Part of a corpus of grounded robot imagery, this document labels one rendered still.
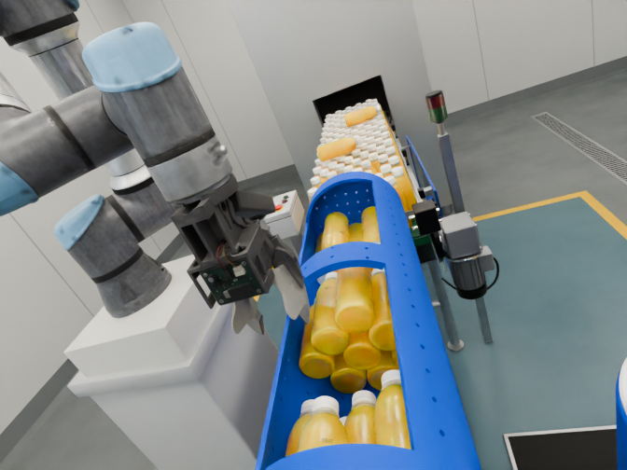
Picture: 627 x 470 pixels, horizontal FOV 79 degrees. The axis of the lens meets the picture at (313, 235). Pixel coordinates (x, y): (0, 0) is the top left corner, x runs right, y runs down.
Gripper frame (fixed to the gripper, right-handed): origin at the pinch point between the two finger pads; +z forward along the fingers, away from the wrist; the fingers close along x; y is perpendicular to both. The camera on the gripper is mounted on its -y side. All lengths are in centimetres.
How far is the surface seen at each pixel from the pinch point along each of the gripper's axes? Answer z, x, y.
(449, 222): 43, 32, -88
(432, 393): 11.7, 15.8, 6.1
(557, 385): 129, 58, -81
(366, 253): 6.9, 10.2, -21.8
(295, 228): 26, -20, -84
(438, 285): 86, 24, -111
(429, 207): 29, 26, -76
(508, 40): 50, 186, -474
